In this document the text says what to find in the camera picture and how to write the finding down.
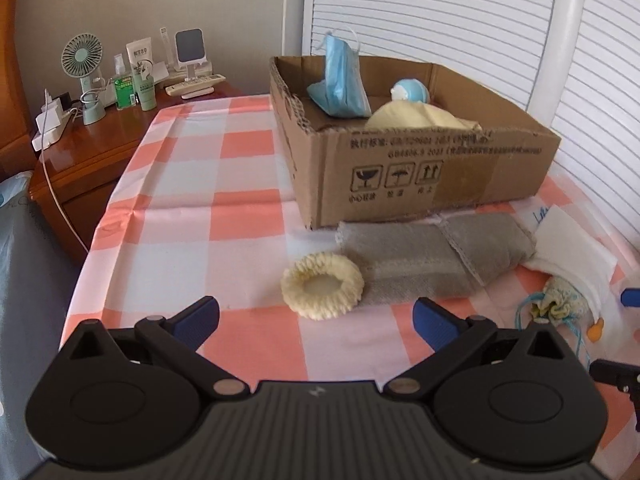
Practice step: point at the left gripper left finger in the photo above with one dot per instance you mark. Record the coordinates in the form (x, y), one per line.
(175, 342)

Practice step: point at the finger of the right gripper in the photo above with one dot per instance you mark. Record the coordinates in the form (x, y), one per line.
(623, 376)
(630, 297)

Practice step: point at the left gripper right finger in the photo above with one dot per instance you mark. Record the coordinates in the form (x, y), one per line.
(454, 341)

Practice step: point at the white tissue sheet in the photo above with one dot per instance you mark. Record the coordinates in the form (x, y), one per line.
(564, 249)

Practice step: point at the grey sachet pouch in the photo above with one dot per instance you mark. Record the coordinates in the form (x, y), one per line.
(401, 262)
(488, 245)

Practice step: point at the yellow lens cleaning cloth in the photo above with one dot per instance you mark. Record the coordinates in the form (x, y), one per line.
(413, 115)

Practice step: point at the blue white plush toy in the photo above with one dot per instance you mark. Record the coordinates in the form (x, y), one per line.
(412, 90)

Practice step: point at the blue disposable face mask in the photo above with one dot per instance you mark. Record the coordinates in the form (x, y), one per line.
(340, 93)

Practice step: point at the brown cardboard box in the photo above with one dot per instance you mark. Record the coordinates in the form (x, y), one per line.
(342, 170)

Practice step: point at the wooden bedside cabinet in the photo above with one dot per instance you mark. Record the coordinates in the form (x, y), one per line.
(76, 177)

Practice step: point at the wooden bed headboard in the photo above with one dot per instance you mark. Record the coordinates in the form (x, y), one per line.
(17, 154)

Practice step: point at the white remote control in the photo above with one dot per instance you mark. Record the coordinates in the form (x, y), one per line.
(194, 87)

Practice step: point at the green spray bottle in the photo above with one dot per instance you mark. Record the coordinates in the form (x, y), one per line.
(123, 84)

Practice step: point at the green tube bottle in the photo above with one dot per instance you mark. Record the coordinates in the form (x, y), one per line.
(144, 84)

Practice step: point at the white power strip charger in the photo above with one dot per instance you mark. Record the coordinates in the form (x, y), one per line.
(50, 123)

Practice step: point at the white tube skincare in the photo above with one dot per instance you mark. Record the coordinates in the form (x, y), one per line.
(140, 56)

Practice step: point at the phone stand with screen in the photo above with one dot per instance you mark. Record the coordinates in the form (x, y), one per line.
(190, 51)

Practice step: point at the green mini desk fan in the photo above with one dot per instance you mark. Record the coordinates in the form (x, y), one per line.
(80, 59)

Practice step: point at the white louvered wardrobe doors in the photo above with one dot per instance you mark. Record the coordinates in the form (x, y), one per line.
(572, 64)

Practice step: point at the blue string drawstring pouch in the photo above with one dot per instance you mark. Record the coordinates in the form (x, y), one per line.
(561, 304)

